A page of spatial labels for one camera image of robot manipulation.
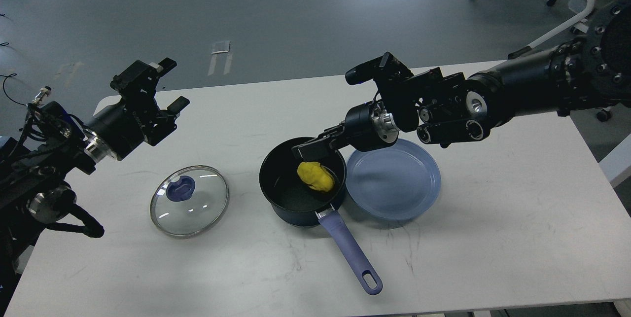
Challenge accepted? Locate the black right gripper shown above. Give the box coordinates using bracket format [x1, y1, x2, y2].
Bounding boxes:
[291, 102, 386, 161]

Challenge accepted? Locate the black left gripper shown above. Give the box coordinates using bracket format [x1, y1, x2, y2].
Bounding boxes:
[87, 57, 191, 161]

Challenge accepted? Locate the yellow potato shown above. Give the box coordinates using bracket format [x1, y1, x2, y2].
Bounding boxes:
[297, 162, 336, 193]

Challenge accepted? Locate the glass lid with purple knob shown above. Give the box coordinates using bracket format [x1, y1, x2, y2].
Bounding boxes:
[149, 166, 230, 239]

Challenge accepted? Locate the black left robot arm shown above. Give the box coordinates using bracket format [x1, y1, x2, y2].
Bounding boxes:
[1, 57, 190, 290]

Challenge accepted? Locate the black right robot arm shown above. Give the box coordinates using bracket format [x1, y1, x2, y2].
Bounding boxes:
[291, 0, 631, 162]

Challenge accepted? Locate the blue plate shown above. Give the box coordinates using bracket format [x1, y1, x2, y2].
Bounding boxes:
[346, 139, 442, 222]

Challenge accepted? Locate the dark pot with purple handle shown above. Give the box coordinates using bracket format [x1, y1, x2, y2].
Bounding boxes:
[259, 137, 384, 295]

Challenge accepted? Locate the black cable on floor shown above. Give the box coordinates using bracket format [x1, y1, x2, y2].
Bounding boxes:
[0, 73, 30, 106]

